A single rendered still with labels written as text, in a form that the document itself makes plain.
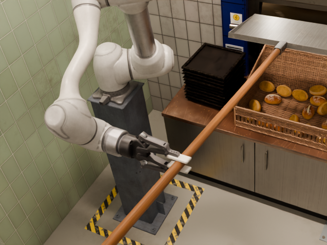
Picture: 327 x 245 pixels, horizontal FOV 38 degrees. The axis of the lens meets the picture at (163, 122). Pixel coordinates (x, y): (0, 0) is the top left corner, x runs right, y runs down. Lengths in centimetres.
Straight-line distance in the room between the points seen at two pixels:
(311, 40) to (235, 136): 73
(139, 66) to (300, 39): 77
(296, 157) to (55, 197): 150
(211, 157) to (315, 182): 64
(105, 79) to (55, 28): 54
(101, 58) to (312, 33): 103
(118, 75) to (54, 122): 94
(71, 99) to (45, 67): 126
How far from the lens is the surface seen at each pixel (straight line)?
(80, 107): 144
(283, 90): 292
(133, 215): 126
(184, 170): 144
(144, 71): 226
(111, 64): 226
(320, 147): 264
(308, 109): 279
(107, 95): 238
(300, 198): 293
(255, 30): 243
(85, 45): 167
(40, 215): 305
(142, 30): 200
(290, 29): 247
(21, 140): 270
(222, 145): 285
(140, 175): 272
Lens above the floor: 249
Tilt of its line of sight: 42 degrees down
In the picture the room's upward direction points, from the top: 10 degrees counter-clockwise
